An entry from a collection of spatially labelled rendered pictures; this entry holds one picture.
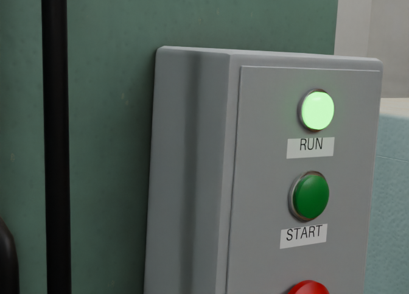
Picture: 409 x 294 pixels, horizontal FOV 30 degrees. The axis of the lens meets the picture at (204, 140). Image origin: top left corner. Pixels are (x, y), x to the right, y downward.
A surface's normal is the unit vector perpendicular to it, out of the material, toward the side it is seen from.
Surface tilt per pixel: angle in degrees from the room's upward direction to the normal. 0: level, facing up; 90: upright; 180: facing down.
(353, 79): 90
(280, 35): 90
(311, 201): 92
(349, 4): 90
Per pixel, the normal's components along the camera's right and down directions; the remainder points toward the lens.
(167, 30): 0.59, 0.14
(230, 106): 0.24, 0.14
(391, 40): -0.77, 0.04
